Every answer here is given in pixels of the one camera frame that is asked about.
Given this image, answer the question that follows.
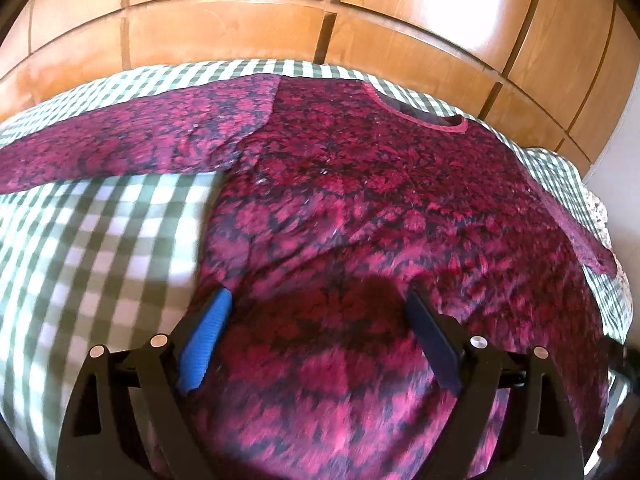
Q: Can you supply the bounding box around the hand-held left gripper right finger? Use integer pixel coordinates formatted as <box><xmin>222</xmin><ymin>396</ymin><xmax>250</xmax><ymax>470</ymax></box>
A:
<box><xmin>406</xmin><ymin>291</ymin><xmax>584</xmax><ymax>480</ymax></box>

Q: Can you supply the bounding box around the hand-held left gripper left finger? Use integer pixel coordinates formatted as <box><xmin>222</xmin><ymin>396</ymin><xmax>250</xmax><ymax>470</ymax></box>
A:
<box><xmin>56</xmin><ymin>287</ymin><xmax>234</xmax><ymax>480</ymax></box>

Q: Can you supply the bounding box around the red floral fleece sweater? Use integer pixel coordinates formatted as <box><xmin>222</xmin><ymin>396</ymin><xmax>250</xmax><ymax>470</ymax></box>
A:
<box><xmin>0</xmin><ymin>74</ymin><xmax>619</xmax><ymax>480</ymax></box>

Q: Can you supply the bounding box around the green checked bedsheet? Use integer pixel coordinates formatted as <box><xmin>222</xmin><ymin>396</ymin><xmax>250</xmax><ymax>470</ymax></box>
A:
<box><xmin>0</xmin><ymin>58</ymin><xmax>632</xmax><ymax>480</ymax></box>

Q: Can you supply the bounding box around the wooden wardrobe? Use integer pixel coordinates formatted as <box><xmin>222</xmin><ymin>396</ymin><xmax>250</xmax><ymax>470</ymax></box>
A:
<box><xmin>0</xmin><ymin>0</ymin><xmax>640</xmax><ymax>182</ymax></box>

